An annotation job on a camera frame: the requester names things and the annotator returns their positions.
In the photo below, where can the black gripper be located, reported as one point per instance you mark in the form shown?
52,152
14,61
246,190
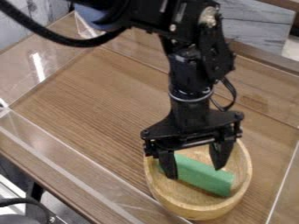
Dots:
193,124

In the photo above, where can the green rectangular block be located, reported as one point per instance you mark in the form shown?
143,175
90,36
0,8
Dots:
202,176

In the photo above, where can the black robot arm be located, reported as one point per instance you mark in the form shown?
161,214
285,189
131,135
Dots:
201,59

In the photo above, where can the brown wooden bowl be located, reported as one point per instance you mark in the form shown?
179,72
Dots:
187,201

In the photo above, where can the black table leg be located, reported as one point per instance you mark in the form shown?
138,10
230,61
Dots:
35,191

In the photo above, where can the black device with bolt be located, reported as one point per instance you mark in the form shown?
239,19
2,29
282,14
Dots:
38,212

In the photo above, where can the clear acrylic corner bracket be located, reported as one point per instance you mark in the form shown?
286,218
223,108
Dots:
87,29

